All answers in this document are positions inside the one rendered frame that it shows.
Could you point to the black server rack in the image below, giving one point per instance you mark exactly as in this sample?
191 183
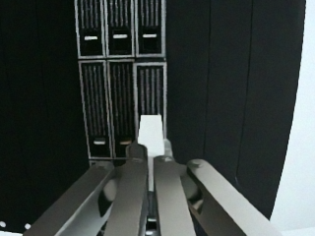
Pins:
226 92

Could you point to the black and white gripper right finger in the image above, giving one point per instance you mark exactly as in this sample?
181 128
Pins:
225 211

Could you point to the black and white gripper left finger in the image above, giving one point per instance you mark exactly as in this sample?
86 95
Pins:
94 197

